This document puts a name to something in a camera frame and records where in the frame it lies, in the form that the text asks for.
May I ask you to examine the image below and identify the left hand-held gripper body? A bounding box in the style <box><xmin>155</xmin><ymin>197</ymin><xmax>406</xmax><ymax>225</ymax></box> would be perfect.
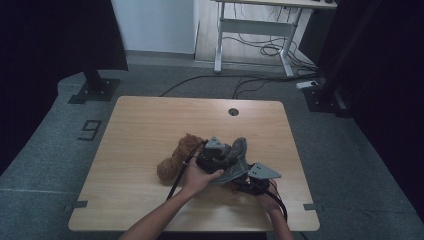
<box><xmin>195</xmin><ymin>135</ymin><xmax>232</xmax><ymax>175</ymax></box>

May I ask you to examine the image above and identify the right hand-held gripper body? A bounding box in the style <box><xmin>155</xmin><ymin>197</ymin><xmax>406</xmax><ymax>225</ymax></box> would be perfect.
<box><xmin>237</xmin><ymin>162</ymin><xmax>283</xmax><ymax>197</ymax></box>

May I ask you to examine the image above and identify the brown plush teddy bear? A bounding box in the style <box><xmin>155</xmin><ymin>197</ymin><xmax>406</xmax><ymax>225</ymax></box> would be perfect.
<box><xmin>156</xmin><ymin>133</ymin><xmax>242</xmax><ymax>195</ymax></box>

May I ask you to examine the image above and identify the person's right hand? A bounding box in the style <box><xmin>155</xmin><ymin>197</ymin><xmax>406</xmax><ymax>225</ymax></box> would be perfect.
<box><xmin>256</xmin><ymin>181</ymin><xmax>283</xmax><ymax>215</ymax></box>

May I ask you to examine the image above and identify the person's left hand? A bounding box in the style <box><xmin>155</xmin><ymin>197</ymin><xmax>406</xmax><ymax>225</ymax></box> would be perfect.
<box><xmin>181</xmin><ymin>158</ymin><xmax>225</xmax><ymax>200</ymax></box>

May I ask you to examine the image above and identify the grey tape strip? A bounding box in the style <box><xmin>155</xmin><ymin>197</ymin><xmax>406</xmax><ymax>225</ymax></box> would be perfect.
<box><xmin>302</xmin><ymin>202</ymin><xmax>325</xmax><ymax>213</ymax></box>
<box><xmin>64</xmin><ymin>199</ymin><xmax>89</xmax><ymax>212</ymax></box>

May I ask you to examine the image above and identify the white power strip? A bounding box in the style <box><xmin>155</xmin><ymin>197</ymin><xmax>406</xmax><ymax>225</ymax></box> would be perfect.
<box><xmin>295</xmin><ymin>79</ymin><xmax>320</xmax><ymax>90</ymax></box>

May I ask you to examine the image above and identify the black stand with long base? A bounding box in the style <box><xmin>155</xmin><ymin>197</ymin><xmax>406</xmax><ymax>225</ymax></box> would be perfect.
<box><xmin>301</xmin><ymin>19</ymin><xmax>355</xmax><ymax>118</ymax></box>

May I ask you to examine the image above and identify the black stand with square base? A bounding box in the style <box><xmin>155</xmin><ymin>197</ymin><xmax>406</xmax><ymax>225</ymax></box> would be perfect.
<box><xmin>67</xmin><ymin>68</ymin><xmax>121</xmax><ymax>105</ymax></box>

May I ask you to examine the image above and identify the dark curtain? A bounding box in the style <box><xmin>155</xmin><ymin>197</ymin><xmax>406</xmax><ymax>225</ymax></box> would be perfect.
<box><xmin>0</xmin><ymin>0</ymin><xmax>129</xmax><ymax>176</ymax></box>
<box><xmin>314</xmin><ymin>0</ymin><xmax>424</xmax><ymax>219</ymax></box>

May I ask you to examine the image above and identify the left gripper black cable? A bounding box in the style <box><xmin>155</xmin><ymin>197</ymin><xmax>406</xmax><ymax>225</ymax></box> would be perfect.
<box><xmin>165</xmin><ymin>141</ymin><xmax>208</xmax><ymax>201</ymax></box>

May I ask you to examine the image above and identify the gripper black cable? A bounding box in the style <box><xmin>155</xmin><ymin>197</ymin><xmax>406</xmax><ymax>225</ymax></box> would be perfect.
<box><xmin>266</xmin><ymin>181</ymin><xmax>289</xmax><ymax>223</ymax></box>
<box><xmin>165</xmin><ymin>141</ymin><xmax>208</xmax><ymax>201</ymax></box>

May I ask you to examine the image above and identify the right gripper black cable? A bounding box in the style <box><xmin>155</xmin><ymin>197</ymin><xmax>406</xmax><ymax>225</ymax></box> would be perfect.
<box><xmin>266</xmin><ymin>181</ymin><xmax>289</xmax><ymax>223</ymax></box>

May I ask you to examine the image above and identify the long black floor cable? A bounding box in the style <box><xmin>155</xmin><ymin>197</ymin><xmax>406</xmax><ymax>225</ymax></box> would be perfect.
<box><xmin>159</xmin><ymin>73</ymin><xmax>301</xmax><ymax>99</ymax></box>

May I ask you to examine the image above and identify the tangled black cable bundle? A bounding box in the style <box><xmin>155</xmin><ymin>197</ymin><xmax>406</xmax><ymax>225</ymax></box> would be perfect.
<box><xmin>222</xmin><ymin>31</ymin><xmax>318</xmax><ymax>73</ymax></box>

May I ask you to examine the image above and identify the white metal frame desk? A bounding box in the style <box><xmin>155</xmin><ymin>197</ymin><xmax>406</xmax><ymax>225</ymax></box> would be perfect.
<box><xmin>212</xmin><ymin>0</ymin><xmax>338</xmax><ymax>78</ymax></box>

